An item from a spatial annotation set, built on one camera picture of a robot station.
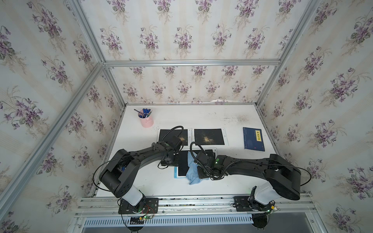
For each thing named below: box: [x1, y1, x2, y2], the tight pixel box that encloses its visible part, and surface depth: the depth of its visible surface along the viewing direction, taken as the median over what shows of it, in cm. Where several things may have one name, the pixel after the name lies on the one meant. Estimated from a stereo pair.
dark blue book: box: [242, 127, 266, 152], surface depth 100 cm
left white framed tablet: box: [157, 128, 193, 149], surface depth 100 cm
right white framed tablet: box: [190, 127, 230, 147], surface depth 103 cm
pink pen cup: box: [137, 111, 154, 129], surface depth 103 cm
